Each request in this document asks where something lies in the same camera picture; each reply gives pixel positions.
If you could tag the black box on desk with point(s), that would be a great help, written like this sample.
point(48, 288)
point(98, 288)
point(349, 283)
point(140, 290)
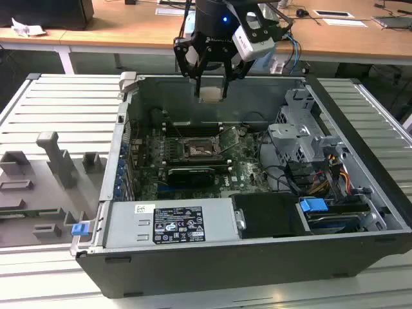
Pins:
point(45, 13)

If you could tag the black RAM slot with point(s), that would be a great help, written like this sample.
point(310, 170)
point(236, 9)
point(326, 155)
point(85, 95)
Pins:
point(193, 132)
point(222, 167)
point(193, 125)
point(199, 161)

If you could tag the blue case latch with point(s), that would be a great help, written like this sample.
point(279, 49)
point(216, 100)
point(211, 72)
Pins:
point(80, 230)

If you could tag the CPU socket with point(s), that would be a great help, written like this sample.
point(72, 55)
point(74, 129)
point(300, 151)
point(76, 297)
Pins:
point(199, 149)

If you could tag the grey laptop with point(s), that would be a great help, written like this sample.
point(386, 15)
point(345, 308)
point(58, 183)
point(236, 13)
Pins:
point(392, 22)

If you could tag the grey power supply unit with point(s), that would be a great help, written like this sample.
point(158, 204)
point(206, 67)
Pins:
point(128, 225)

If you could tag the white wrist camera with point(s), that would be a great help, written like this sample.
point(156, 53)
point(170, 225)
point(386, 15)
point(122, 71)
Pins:
point(248, 43)

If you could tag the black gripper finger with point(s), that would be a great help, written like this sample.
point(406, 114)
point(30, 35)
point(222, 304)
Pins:
point(181, 58)
point(236, 69)

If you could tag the grey parts rack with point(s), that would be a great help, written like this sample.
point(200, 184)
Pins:
point(80, 193)

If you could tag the green motherboard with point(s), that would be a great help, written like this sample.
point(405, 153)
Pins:
point(251, 167)

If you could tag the wooden desk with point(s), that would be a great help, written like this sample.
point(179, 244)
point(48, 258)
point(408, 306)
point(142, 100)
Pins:
point(128, 32)

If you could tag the pale blue teach pendant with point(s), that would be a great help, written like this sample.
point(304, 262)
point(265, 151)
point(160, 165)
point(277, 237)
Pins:
point(262, 66)

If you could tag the silver desk grommet plate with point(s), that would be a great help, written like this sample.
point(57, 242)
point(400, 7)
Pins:
point(333, 13)

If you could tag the white paper sheet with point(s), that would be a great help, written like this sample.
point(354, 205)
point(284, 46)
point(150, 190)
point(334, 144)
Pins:
point(344, 22)

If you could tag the green RAM stick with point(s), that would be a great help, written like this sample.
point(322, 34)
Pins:
point(19, 213)

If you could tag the black computer mouse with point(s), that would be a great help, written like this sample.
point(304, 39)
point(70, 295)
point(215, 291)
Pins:
point(302, 13)

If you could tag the black graphics card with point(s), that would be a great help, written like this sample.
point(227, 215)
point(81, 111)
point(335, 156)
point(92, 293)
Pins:
point(190, 178)

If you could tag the hard disk in blue carrier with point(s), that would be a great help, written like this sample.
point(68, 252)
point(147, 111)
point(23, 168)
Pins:
point(312, 205)

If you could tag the silver topped CPU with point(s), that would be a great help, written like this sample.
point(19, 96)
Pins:
point(210, 95)

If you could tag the black plastic shroud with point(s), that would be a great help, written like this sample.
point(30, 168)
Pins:
point(267, 215)

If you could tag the silver metal drive cage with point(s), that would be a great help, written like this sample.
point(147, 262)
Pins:
point(289, 132)

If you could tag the crumpled white paper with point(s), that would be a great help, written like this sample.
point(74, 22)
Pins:
point(27, 29)

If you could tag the black open PC case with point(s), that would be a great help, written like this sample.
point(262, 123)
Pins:
point(225, 273)

